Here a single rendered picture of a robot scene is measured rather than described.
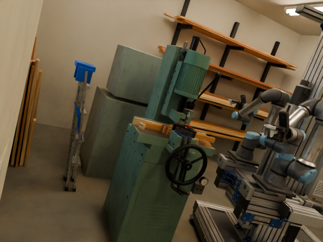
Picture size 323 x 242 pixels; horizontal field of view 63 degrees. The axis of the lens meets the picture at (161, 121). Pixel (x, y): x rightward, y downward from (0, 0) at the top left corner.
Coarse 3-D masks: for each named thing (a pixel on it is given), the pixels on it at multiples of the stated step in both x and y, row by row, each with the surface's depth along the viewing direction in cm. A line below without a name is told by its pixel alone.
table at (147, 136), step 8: (136, 128) 179; (136, 136) 174; (144, 136) 172; (152, 136) 174; (160, 136) 179; (168, 136) 185; (152, 144) 176; (160, 144) 178; (168, 144) 178; (200, 144) 194; (184, 152) 175; (208, 152) 193
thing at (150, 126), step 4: (148, 124) 188; (152, 124) 189; (156, 124) 191; (148, 128) 189; (152, 128) 190; (156, 128) 191; (160, 128) 192; (196, 136) 204; (200, 136) 205; (204, 136) 206; (208, 136) 208; (208, 140) 208; (212, 140) 210
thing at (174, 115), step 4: (172, 112) 197; (176, 112) 190; (180, 112) 194; (168, 116) 201; (172, 116) 195; (176, 116) 189; (180, 116) 189; (184, 116) 190; (176, 120) 189; (180, 120) 190
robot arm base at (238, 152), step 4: (240, 148) 231; (244, 148) 228; (248, 148) 226; (236, 152) 232; (240, 152) 229; (244, 152) 227; (248, 152) 226; (252, 152) 228; (240, 156) 228; (244, 156) 226; (248, 156) 226; (252, 156) 230; (248, 160) 227
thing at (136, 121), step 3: (135, 120) 186; (138, 120) 186; (141, 120) 187; (144, 120) 188; (147, 120) 190; (135, 123) 186; (138, 123) 187; (153, 123) 191; (156, 123) 192; (159, 123) 193; (198, 132) 207
